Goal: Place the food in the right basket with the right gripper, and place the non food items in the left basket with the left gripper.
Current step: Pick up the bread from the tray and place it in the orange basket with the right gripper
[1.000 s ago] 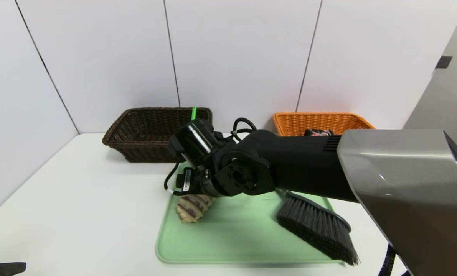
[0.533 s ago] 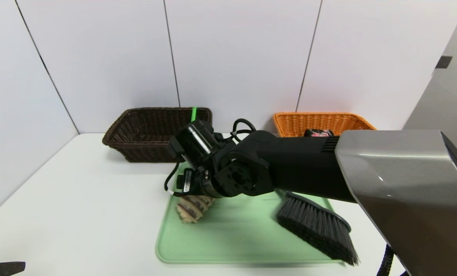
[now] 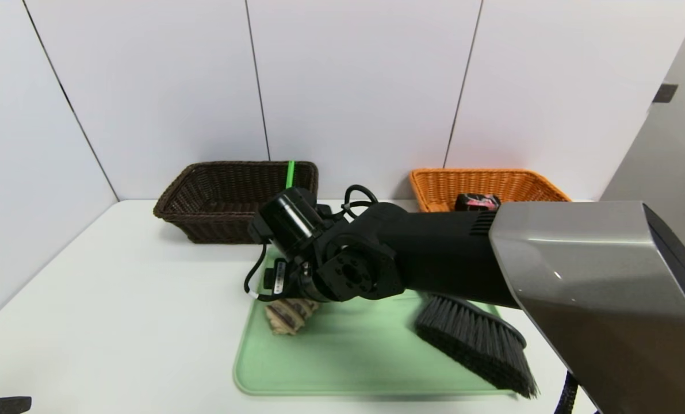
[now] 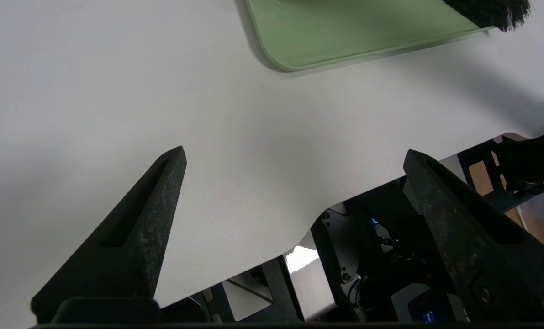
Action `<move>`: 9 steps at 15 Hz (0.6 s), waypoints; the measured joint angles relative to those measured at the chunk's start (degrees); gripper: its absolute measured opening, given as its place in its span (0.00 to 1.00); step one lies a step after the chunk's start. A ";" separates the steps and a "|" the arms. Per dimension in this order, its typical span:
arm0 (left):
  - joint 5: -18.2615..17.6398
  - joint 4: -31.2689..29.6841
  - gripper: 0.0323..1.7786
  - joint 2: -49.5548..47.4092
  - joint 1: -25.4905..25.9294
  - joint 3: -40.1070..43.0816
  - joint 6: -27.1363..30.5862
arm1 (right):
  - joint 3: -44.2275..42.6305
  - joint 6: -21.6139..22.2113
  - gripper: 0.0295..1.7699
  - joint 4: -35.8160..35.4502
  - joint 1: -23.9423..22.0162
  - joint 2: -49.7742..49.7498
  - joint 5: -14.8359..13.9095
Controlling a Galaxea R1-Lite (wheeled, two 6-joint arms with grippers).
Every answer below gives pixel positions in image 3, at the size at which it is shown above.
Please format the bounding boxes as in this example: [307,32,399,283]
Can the swirled purple bread roll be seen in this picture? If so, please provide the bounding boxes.
[265,298,321,336]

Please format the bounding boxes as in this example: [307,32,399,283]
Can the orange wicker basket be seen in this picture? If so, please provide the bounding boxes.
[408,168,573,213]

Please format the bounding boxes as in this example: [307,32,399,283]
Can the dark brown wicker basket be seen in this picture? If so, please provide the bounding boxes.
[153,161,319,244]

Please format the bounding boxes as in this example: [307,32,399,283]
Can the light green plastic tray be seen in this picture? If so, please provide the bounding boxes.
[232,247,518,396]

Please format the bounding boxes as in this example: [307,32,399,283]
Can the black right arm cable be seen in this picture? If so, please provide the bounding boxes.
[244,185,377,302]

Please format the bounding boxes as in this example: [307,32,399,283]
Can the black brush with green handle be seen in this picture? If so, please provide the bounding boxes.
[414,293,539,398]

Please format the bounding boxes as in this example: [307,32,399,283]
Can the black corrugated hose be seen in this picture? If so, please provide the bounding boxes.
[554,371,581,414]

